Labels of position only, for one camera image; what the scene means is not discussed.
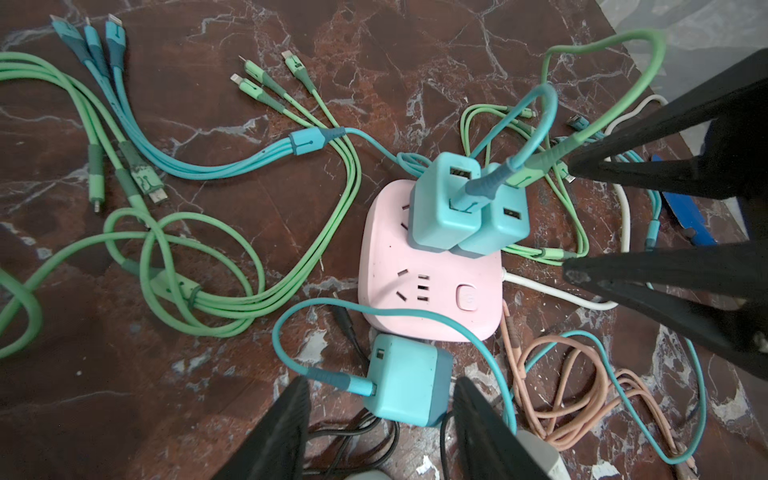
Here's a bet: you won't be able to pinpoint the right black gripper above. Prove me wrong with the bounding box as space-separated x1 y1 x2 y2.
563 50 767 378

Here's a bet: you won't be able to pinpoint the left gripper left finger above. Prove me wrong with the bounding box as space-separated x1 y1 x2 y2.
213 376 311 479

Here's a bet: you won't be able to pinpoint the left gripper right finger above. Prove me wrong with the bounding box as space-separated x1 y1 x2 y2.
452 377 548 480

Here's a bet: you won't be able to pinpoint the pink power socket block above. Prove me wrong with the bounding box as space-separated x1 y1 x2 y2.
358 180 503 340

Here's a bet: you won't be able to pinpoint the teal chargers on pink block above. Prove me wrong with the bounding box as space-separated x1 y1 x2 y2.
408 152 530 258

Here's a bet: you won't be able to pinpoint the pink charging cable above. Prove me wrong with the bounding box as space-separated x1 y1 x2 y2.
499 299 700 475

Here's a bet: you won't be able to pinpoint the black power cord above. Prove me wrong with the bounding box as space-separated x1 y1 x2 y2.
299 305 457 480

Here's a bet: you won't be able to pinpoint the green charging cable bundle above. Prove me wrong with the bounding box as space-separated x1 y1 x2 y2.
0 50 364 361

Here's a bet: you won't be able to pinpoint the teal charging cable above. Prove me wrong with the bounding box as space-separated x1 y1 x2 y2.
50 14 709 466

